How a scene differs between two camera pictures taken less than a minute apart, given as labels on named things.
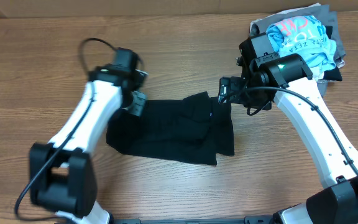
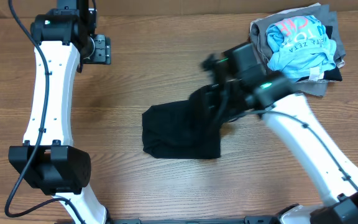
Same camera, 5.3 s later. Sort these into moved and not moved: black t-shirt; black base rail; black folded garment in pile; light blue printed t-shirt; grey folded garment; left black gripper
Moved: black t-shirt; left black gripper
Not moved: black base rail; black folded garment in pile; light blue printed t-shirt; grey folded garment
